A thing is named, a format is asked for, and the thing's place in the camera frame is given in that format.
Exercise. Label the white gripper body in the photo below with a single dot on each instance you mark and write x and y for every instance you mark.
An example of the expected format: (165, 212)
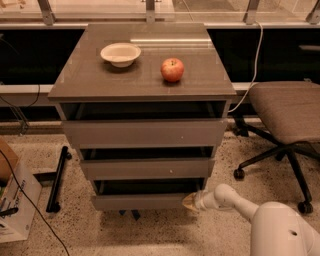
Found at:
(200, 201)

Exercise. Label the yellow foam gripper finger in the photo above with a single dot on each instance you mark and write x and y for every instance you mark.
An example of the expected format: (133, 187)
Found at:
(189, 202)

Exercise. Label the grey bottom drawer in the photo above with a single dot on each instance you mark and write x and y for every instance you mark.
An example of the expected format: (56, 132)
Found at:
(145, 193)

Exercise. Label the grey drawer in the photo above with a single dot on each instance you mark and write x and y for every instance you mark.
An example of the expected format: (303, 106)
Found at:
(145, 193)
(147, 163)
(145, 124)

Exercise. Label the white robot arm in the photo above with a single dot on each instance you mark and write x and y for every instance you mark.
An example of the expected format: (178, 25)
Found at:
(276, 229)

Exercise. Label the grey middle drawer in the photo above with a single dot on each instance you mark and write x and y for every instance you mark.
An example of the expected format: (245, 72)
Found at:
(147, 163)

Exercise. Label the grey drawer cabinet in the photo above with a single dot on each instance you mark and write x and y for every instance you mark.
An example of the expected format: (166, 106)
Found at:
(87, 78)

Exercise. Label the grey top drawer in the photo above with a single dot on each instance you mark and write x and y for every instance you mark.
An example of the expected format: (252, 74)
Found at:
(145, 124)

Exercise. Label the brown office chair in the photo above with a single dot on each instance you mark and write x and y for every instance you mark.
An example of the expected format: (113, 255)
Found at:
(290, 112)

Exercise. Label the red apple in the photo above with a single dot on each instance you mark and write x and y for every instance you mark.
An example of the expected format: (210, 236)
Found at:
(172, 69)

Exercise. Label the black metal bar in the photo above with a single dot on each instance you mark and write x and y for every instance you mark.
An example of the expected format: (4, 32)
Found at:
(53, 205)

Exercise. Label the white paper bowl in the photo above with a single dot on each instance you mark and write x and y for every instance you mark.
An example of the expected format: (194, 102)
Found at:
(120, 54)

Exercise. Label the white cardboard box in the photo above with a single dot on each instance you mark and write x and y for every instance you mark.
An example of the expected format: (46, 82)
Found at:
(16, 226)

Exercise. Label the black marker pen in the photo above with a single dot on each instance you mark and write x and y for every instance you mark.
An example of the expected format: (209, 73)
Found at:
(9, 211)

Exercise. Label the brown cardboard box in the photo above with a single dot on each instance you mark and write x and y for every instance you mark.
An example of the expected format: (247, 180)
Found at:
(8, 160)

